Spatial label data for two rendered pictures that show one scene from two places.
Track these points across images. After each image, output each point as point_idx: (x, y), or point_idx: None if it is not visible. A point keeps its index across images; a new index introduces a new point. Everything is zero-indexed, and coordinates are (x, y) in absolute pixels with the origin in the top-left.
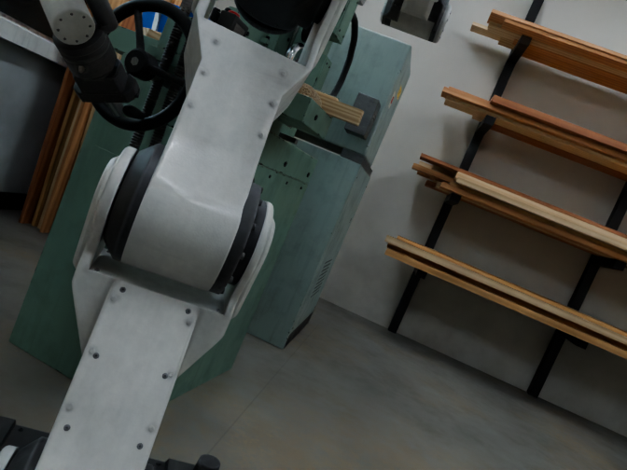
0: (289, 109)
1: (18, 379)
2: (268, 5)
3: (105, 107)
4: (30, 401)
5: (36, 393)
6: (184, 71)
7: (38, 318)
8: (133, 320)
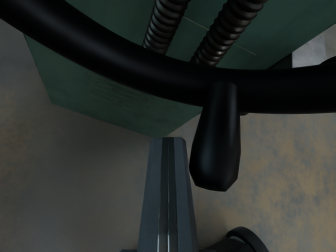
0: None
1: (84, 145)
2: None
3: (61, 34)
4: (103, 164)
5: (102, 153)
6: None
7: (67, 99)
8: None
